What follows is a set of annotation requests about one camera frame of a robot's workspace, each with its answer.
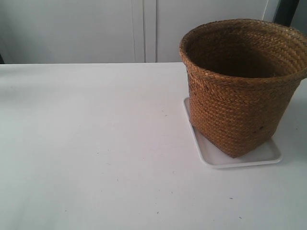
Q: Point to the dark vertical post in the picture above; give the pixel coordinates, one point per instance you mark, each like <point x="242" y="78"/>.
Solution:
<point x="285" y="12"/>

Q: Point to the brown woven basket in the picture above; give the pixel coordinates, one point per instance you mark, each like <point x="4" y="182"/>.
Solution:
<point x="242" y="75"/>

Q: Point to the white plastic tray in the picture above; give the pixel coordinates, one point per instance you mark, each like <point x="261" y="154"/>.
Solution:
<point x="268" y="153"/>

